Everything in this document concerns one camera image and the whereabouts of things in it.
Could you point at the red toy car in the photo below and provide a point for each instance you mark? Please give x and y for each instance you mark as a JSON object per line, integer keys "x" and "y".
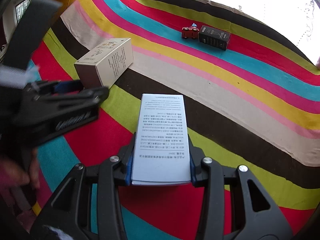
{"x": 190, "y": 32}

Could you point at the beige tall box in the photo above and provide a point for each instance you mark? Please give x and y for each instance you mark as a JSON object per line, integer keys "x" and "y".
{"x": 105, "y": 63}

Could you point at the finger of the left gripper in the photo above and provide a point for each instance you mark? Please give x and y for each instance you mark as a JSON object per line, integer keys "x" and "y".
{"x": 56, "y": 103}
{"x": 61, "y": 88}

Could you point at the window with grille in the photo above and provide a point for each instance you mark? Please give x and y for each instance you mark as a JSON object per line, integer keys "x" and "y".
{"x": 20, "y": 9}

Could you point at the white silver long box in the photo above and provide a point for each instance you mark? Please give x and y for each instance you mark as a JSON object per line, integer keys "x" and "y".
{"x": 161, "y": 154}

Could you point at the black printed box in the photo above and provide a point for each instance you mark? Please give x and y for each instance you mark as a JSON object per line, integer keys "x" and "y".
{"x": 214, "y": 37}

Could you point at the person's left hand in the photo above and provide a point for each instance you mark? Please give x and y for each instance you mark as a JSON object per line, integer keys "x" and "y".
{"x": 12, "y": 175}

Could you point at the striped colourful cloth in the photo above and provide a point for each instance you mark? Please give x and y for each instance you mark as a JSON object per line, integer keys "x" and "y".
{"x": 257, "y": 103}

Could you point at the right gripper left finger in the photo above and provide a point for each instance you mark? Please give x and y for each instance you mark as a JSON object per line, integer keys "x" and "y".
{"x": 86, "y": 204}

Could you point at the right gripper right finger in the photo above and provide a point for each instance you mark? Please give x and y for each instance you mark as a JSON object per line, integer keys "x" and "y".
{"x": 255, "y": 215}

